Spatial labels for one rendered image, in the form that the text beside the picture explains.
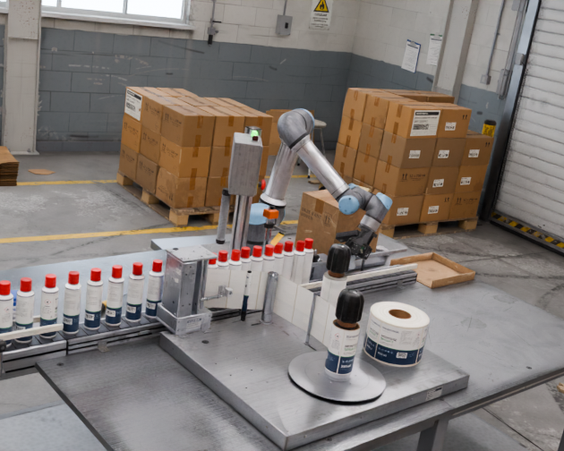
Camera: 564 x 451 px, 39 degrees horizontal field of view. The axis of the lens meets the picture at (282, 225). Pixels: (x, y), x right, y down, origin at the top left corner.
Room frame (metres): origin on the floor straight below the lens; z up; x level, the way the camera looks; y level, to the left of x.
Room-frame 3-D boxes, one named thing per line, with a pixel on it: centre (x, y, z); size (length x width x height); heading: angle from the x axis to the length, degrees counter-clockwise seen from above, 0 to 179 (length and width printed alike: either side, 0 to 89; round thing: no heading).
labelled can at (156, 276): (2.47, 0.39, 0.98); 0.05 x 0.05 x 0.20
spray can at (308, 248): (2.92, -0.11, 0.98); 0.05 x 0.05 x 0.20
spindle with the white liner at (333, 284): (2.63, -0.22, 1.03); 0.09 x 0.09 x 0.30
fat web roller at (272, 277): (2.56, 0.01, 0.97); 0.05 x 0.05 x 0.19
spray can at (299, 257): (2.88, -0.08, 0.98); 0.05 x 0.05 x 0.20
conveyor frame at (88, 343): (2.79, 0.03, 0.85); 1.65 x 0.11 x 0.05; 132
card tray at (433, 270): (3.45, -0.72, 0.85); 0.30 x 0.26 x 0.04; 132
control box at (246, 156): (2.78, 0.16, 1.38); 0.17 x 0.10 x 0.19; 7
